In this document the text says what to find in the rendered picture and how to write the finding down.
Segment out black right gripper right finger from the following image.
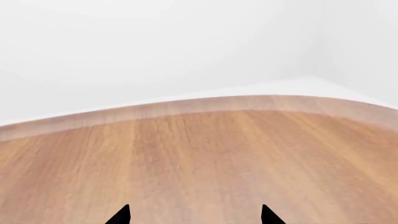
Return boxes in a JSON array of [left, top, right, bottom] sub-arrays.
[[261, 203, 287, 224]]

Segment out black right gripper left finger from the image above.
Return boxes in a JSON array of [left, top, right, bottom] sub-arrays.
[[104, 203, 131, 224]]

